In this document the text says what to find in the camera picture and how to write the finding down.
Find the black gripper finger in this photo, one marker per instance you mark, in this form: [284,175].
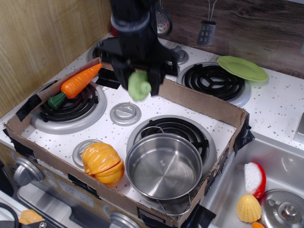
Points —
[122,72]
[155,78]

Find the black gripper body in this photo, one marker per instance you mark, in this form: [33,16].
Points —
[157,56]

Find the light green toy broccoli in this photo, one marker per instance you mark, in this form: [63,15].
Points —
[138,86]

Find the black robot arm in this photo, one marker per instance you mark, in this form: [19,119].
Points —
[139,25]

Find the stainless steel pot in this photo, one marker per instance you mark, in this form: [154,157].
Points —
[165,168]

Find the silver pot lid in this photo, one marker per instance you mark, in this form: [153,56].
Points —
[282,209]

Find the back left stove burner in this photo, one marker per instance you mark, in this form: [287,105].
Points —
[95,51]

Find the silver back stove cap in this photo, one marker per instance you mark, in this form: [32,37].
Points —
[183,56]

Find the silver stove cap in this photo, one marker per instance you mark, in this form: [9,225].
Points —
[125,114]
[79,149]
[183,56]

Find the silver centre stove cap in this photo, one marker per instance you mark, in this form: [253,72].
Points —
[125,114]

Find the orange toy carrot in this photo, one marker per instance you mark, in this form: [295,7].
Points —
[73,86]

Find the hanging metal strainer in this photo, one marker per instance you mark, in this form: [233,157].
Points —
[163,20]

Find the back right stove burner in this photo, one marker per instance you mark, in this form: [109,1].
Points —
[212,79]

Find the front left stove burner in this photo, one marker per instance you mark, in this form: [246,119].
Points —
[74,114]

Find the hanging metal spatula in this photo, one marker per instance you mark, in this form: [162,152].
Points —
[207,27]

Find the green plastic plate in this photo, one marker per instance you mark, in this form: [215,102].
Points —
[243,68]

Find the orange toy pumpkin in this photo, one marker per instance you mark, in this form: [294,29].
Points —
[102,162]

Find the silver front stove cap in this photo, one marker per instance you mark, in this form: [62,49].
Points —
[79,149]

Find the brown cardboard fence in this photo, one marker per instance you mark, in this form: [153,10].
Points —
[72,198]

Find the silver stove knob left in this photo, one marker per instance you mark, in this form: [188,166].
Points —
[26,172]

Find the silver stove knob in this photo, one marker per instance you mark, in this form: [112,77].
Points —
[26,172]
[118,220]

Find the red white toy apple slice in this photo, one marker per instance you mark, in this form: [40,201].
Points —
[255,179]

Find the silver stove knob right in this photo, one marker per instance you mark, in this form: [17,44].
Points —
[118,220]

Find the yellow toy corn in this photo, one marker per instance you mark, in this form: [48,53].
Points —
[248,209]

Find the orange object bottom left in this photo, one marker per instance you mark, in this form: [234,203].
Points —
[29,217]

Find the small orange toy piece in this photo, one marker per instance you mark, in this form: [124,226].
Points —
[257,225]

